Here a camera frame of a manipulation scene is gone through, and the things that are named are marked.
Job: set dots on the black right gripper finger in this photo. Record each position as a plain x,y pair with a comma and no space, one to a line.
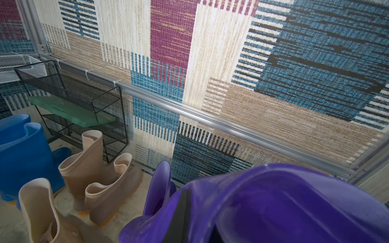
179,227

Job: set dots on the white wire mesh basket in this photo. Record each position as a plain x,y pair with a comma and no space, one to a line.
25,63

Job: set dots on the blue boot from pile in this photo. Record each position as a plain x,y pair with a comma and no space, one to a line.
30,157

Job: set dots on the beige boot back right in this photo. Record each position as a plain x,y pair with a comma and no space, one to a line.
103,201

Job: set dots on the beige boot front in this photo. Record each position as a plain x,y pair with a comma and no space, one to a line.
45,224

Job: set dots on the beige boot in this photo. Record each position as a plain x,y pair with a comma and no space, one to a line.
45,224
86,167
103,201

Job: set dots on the green pad on shelf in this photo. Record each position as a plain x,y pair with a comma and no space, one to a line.
72,112

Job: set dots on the black wire shelf rack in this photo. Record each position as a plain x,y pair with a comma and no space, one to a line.
95,97

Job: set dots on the beige boot back left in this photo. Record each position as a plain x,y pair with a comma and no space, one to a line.
86,167

